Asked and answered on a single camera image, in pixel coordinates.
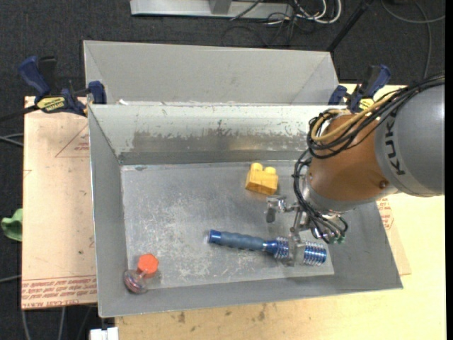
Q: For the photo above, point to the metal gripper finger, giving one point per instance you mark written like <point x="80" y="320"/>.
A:
<point x="275" y="204"/>
<point x="296" y="248"/>

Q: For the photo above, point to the yellow toy building block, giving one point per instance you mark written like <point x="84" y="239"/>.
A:
<point x="261" y="181"/>

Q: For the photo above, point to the grey metal bin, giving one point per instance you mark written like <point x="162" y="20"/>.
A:
<point x="184" y="204"/>

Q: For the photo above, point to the clear glass bottle orange cap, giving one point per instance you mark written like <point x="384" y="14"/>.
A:
<point x="147" y="264"/>

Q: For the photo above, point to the brown cardboard board red print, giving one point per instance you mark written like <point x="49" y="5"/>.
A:
<point x="56" y="197"/>

